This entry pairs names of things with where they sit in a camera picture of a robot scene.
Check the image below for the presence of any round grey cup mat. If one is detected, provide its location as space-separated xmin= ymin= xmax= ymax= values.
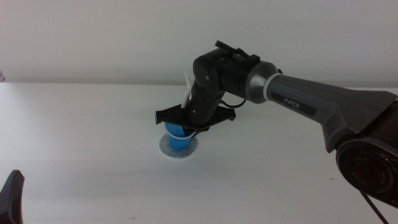
xmin=159 ymin=133 xmax=199 ymax=159

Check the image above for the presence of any blue plastic cup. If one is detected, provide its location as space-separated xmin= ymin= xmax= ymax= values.
xmin=164 ymin=121 xmax=197 ymax=151

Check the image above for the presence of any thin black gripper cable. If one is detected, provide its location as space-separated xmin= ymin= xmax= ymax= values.
xmin=218 ymin=98 xmax=247 ymax=110

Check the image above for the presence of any black arm base cable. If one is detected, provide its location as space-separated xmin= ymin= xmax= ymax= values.
xmin=359 ymin=190 xmax=390 ymax=224

